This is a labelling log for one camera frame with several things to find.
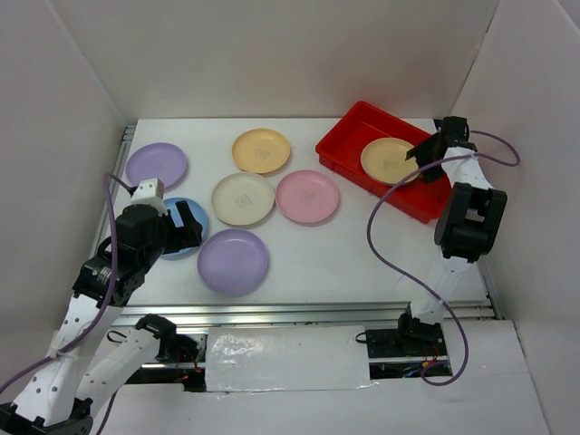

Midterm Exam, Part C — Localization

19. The purple plate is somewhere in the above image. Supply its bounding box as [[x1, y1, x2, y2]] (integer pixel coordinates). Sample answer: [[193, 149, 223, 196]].
[[197, 229, 269, 297], [125, 142, 189, 189]]

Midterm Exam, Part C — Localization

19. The aluminium front rail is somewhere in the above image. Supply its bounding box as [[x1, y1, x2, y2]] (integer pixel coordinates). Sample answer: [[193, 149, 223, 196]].
[[112, 302, 498, 328]]

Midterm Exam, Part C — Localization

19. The orange plate front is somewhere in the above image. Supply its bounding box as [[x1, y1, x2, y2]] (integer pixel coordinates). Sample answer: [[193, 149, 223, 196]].
[[360, 138, 419, 186]]

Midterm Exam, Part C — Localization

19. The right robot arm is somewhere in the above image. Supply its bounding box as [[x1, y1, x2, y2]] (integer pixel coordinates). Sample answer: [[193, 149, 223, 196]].
[[394, 116, 508, 356]]

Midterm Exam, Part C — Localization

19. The orange plate top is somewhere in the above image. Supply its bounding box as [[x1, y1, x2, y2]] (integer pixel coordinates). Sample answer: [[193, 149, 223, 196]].
[[231, 129, 292, 174]]

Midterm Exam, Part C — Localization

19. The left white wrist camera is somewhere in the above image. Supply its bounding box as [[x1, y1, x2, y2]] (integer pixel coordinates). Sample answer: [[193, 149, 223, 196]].
[[130, 178, 168, 216]]

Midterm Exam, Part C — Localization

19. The pink plate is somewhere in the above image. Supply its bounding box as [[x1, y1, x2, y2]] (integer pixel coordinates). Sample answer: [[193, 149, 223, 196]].
[[275, 169, 340, 224]]

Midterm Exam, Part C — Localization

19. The blue plate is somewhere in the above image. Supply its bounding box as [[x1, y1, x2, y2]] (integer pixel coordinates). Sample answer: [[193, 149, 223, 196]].
[[161, 197, 208, 260]]

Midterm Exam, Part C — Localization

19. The purple plate front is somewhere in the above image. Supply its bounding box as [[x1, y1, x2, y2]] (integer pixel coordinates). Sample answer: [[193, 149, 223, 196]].
[[197, 229, 269, 297]]

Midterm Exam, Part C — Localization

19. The cream white plate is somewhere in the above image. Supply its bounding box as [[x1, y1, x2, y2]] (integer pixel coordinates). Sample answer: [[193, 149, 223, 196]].
[[211, 172, 276, 227]]

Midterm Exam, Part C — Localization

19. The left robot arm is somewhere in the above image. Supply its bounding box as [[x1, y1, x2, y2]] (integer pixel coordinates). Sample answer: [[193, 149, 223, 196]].
[[1, 201, 203, 434]]

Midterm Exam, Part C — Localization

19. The red plastic bin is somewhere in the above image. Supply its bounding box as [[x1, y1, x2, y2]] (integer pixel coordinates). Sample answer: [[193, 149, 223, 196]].
[[315, 101, 451, 224]]

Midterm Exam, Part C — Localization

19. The white taped cover panel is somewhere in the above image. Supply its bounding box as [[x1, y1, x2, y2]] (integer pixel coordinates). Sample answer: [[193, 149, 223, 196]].
[[205, 326, 371, 392]]

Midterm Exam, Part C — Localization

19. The orange plate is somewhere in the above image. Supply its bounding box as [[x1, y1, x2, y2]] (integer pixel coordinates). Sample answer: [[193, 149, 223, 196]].
[[231, 129, 292, 174], [360, 138, 419, 186]]

